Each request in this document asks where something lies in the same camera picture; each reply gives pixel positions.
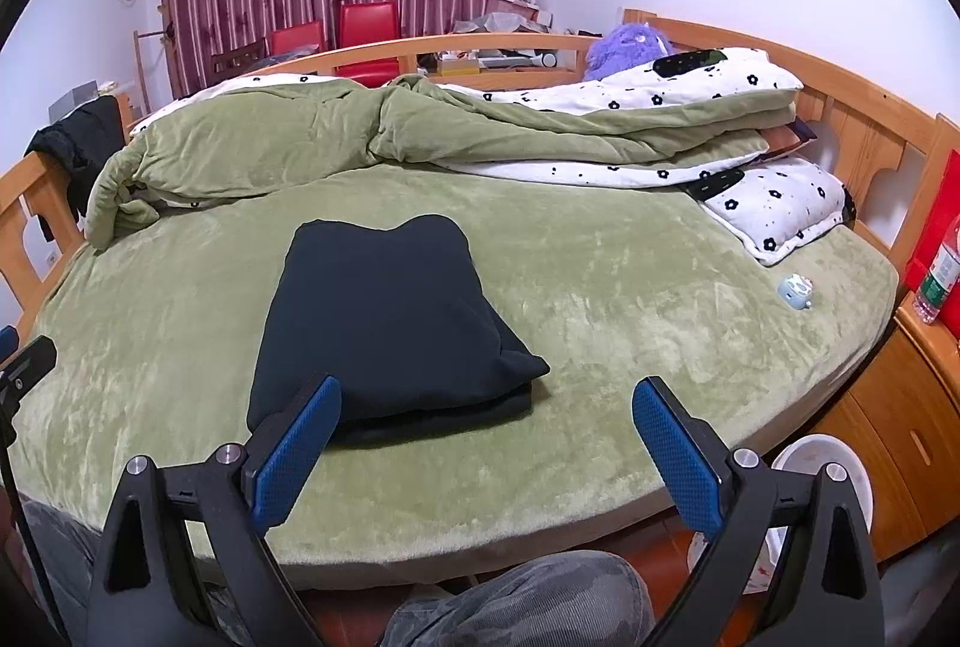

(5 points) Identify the black sweatshirt with white logo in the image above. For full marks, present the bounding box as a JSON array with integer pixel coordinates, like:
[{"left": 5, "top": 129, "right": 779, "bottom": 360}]
[{"left": 247, "top": 215, "right": 550, "bottom": 447}]

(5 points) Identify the white bucket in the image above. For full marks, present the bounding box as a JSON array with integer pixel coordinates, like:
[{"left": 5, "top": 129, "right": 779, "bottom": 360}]
[{"left": 685, "top": 432, "right": 875, "bottom": 600}]

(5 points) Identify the camouflage trouser leg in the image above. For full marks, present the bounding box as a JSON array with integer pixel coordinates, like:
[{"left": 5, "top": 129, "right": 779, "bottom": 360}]
[{"left": 379, "top": 549, "right": 656, "bottom": 645}]

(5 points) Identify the small light blue toy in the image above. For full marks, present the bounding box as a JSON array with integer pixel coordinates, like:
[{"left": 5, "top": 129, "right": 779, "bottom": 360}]
[{"left": 776, "top": 273, "right": 814, "bottom": 310}]

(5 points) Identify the green fleece bed sheet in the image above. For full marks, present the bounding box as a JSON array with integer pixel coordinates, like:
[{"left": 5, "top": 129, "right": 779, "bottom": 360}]
[{"left": 11, "top": 164, "right": 898, "bottom": 588}]

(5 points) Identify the wooden nightstand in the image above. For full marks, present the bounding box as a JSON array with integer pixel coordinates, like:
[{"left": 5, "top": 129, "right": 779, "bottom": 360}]
[{"left": 812, "top": 296, "right": 960, "bottom": 562}]

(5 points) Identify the black jacket on footboard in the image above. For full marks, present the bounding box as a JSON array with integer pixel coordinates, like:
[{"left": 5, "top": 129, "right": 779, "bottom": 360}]
[{"left": 26, "top": 94, "right": 125, "bottom": 220}]

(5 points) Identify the white floral pillow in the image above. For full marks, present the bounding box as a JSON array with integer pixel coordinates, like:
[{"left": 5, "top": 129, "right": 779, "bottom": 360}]
[{"left": 686, "top": 156, "right": 848, "bottom": 266}]

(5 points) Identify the green label plastic bottle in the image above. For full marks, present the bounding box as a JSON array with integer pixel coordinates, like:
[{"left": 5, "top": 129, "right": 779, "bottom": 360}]
[{"left": 914, "top": 218, "right": 960, "bottom": 324}]

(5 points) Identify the red box on nightstand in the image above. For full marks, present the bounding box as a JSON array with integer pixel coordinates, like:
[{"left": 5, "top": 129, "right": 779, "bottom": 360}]
[{"left": 905, "top": 149, "right": 958, "bottom": 337}]

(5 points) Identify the green quilt with floral lining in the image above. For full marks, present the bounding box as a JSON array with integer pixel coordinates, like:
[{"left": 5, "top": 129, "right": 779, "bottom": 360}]
[{"left": 86, "top": 47, "right": 804, "bottom": 248}]

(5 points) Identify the black remote on quilt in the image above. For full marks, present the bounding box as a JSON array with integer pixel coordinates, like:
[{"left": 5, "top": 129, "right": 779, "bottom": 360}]
[{"left": 652, "top": 49, "right": 727, "bottom": 78}]

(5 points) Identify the red chair left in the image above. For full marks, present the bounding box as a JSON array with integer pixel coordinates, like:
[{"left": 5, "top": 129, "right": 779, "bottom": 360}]
[{"left": 268, "top": 20, "right": 325, "bottom": 55}]

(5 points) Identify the red chair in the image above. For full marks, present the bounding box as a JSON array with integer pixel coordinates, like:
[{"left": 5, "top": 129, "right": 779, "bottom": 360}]
[
  {"left": 337, "top": 0, "right": 400, "bottom": 88},
  {"left": 268, "top": 20, "right": 325, "bottom": 55}
]

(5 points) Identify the purple plush toy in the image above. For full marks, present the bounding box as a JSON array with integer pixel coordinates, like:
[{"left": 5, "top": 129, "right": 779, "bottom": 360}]
[{"left": 584, "top": 23, "right": 674, "bottom": 81}]

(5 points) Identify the red chair right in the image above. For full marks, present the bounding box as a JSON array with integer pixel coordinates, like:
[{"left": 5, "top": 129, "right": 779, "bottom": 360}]
[{"left": 337, "top": 0, "right": 400, "bottom": 88}]

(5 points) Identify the cluttered desk behind bed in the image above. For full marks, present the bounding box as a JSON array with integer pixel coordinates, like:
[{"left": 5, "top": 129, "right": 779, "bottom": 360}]
[{"left": 415, "top": 0, "right": 602, "bottom": 79}]

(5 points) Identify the black cable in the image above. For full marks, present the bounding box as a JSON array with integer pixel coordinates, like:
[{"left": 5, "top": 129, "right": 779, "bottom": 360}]
[{"left": 0, "top": 419, "right": 65, "bottom": 647}]

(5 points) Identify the wooden bed frame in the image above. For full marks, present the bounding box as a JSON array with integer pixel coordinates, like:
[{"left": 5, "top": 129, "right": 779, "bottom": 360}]
[{"left": 2, "top": 8, "right": 958, "bottom": 335}]

